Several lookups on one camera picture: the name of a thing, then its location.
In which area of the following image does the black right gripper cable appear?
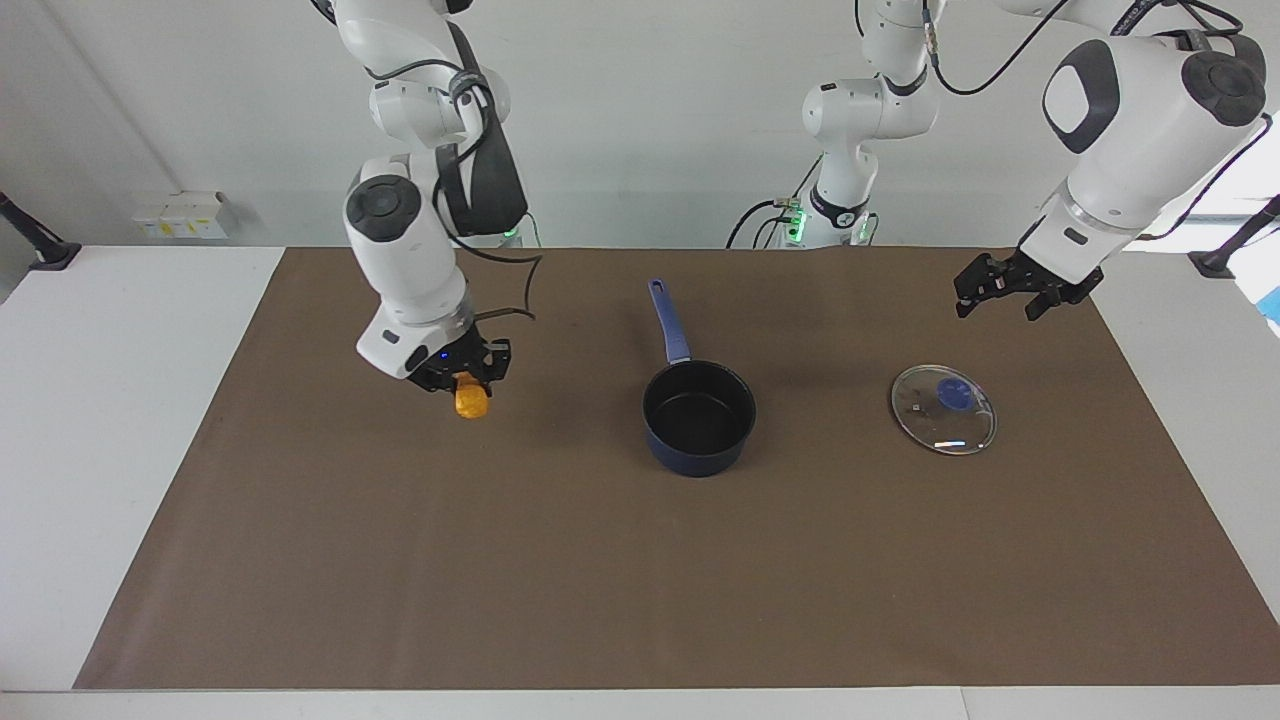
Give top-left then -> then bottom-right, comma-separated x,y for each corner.
440,60 -> 546,326

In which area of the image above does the black arm base cable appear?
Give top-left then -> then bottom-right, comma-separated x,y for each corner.
727,198 -> 811,249

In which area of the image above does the white wall socket box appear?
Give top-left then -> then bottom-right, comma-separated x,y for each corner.
132,192 -> 241,241

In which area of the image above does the brown table mat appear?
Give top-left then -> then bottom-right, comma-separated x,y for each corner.
75,247 -> 1280,691

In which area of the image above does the glass lid with blue knob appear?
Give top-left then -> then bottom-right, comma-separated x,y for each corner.
890,364 -> 998,457

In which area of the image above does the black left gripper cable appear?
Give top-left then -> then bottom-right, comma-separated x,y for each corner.
925,0 -> 1276,241

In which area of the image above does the dark blue handled pot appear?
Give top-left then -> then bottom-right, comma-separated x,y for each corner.
642,278 -> 758,479

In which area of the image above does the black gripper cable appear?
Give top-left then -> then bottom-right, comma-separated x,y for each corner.
925,0 -> 1276,241
440,60 -> 546,326

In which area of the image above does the black clamp stand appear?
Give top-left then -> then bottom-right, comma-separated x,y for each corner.
1188,195 -> 1280,279
0,190 -> 83,271

